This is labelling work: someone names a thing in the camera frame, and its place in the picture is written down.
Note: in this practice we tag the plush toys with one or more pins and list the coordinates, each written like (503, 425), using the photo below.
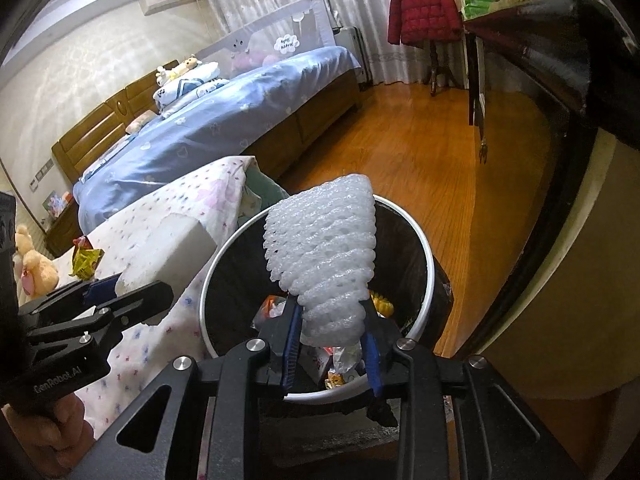
(187, 65)

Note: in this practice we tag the red puffer jacket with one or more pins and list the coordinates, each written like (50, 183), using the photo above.
(425, 5)

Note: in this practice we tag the wooden headboard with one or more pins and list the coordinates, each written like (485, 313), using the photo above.
(95, 130)

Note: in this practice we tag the bed with blue sheet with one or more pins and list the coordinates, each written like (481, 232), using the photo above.
(225, 110)

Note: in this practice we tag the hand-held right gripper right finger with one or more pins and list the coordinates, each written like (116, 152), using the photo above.
(372, 360)

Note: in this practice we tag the yellow snack packet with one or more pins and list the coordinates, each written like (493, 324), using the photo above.
(87, 262)

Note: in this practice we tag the red white box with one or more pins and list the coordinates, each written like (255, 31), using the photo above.
(316, 362)

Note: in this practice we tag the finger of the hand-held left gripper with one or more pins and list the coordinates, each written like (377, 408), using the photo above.
(102, 287)
(135, 305)

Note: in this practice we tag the wooden nightstand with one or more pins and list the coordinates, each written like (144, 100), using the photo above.
(62, 230)

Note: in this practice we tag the pink pillow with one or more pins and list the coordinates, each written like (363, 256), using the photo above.
(140, 122)

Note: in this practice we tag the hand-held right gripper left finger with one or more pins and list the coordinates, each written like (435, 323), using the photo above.
(292, 340)

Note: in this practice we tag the white foam block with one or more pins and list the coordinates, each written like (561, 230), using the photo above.
(170, 245)

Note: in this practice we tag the silver suitcase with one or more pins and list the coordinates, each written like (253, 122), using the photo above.
(352, 55)

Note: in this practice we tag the person's left hand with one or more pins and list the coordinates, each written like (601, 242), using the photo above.
(55, 435)

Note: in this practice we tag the orange packet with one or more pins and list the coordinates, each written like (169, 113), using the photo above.
(270, 307)

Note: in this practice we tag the blue white folded quilt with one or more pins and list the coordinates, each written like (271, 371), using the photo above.
(185, 87)

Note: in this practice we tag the dark wooden coat rack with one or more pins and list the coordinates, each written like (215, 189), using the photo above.
(435, 65)

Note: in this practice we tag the beige teddy bear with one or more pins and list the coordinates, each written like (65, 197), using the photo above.
(35, 265)

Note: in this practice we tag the picture frame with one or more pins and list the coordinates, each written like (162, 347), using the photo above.
(56, 204)

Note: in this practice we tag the black cabinet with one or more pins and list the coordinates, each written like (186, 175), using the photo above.
(565, 35)

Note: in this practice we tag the grey bed guard rail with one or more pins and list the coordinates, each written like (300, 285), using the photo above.
(260, 40)

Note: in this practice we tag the white bin with black bag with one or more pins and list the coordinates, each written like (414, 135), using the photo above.
(240, 270)

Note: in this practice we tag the white foam net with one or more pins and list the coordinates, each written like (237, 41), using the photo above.
(325, 240)

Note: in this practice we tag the wall switch panel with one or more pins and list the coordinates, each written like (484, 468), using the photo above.
(44, 171)

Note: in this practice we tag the yellow ribbed object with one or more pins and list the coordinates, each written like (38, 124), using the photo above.
(380, 305)

